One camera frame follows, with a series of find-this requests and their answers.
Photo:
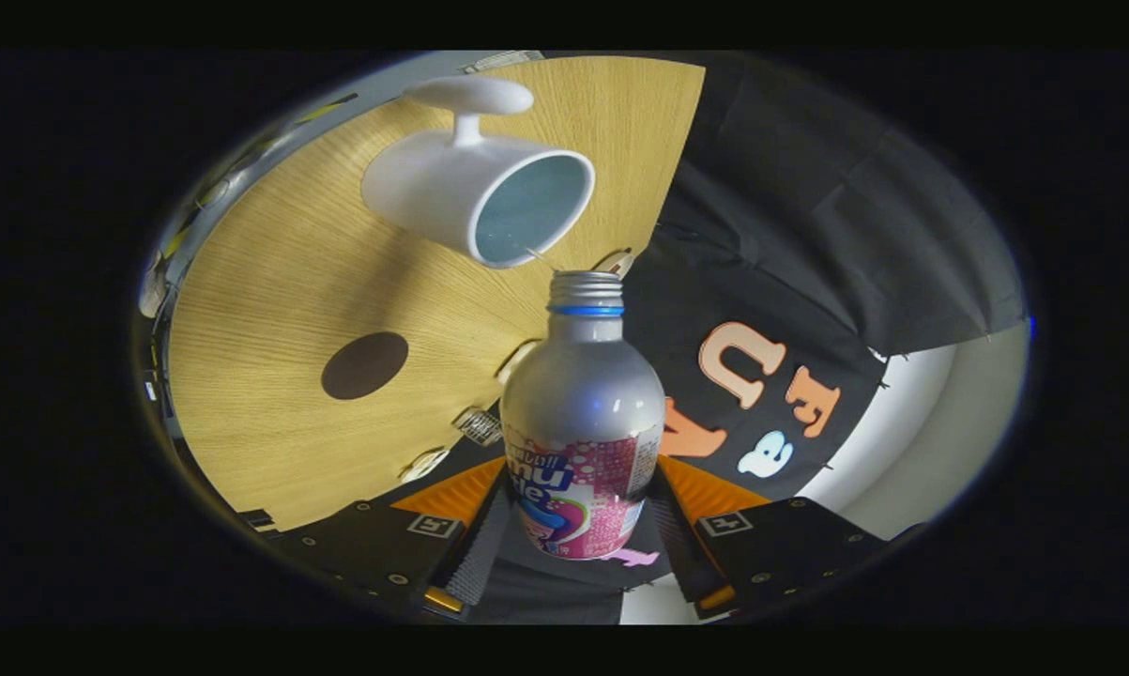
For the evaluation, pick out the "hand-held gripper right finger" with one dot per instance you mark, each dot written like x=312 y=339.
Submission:
x=780 y=549

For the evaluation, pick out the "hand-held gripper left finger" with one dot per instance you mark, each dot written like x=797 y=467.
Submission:
x=376 y=549

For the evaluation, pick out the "round dark coaster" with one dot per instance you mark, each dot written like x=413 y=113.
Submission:
x=364 y=365

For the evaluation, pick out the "silver juice bottle pink label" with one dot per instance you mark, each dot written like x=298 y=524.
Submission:
x=583 y=404

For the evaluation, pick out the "white cup blue inside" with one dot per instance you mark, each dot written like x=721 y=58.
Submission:
x=423 y=192

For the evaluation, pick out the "white divided snack tray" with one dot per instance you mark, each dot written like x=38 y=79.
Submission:
x=424 y=466

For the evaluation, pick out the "white toaster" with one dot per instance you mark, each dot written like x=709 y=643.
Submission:
x=515 y=361

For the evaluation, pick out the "wooden table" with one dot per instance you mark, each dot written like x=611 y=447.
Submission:
x=264 y=310

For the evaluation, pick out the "white plate with red food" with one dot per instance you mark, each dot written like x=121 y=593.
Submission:
x=617 y=263

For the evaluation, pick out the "black backdrop cloth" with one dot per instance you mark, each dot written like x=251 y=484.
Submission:
x=808 y=216

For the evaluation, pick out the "clear ribbed object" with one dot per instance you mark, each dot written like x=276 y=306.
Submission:
x=503 y=62

